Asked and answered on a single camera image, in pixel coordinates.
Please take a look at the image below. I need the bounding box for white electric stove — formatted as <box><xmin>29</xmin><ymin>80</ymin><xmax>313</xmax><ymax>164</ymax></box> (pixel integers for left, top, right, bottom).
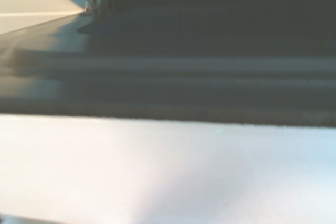
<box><xmin>0</xmin><ymin>0</ymin><xmax>336</xmax><ymax>59</ymax></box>

